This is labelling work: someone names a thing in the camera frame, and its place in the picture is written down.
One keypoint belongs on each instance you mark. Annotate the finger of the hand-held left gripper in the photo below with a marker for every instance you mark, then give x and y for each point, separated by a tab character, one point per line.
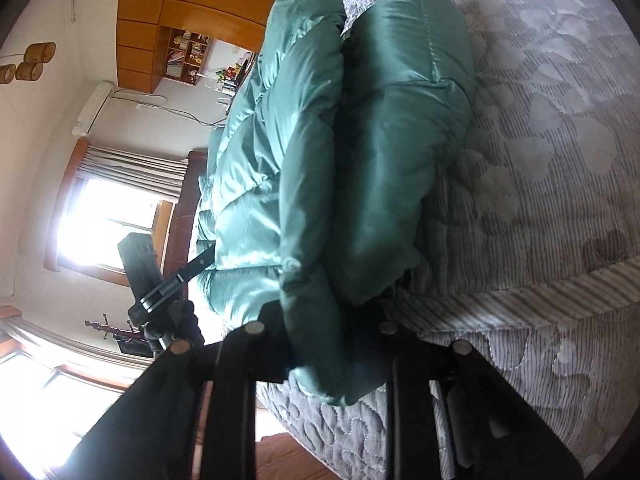
195	269

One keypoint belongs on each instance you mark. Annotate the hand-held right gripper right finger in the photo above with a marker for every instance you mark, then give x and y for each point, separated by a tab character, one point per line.
402	360

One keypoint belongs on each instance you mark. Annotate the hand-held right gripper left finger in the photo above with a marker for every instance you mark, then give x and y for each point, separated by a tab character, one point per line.
270	350

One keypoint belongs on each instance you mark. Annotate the green quilted down jacket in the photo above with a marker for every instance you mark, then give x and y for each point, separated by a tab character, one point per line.
325	185

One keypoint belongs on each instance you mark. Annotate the wooden coat rack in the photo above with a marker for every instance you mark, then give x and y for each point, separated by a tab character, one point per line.
125	335

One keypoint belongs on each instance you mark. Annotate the dark brown headboard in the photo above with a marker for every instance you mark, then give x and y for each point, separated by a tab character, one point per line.
190	200

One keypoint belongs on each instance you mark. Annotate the striped grey curtain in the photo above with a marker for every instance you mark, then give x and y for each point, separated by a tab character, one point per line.
130	170

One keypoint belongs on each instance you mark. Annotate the large bay window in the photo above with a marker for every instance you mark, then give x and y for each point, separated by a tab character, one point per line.
40	400

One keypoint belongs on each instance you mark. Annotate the white air conditioner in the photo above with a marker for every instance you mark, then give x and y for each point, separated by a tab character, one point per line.
92	107

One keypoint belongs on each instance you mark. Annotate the clutter of desk bottles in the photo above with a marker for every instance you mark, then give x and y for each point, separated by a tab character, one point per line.
235	77

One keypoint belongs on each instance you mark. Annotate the wooden bookshelf with books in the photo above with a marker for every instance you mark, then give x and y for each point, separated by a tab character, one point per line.
187	55

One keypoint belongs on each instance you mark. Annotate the floral quilted bedspread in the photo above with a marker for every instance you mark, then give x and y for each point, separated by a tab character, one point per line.
540	160

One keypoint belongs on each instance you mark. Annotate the bamboo ceiling lamp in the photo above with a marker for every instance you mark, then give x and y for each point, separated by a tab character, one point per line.
30	65

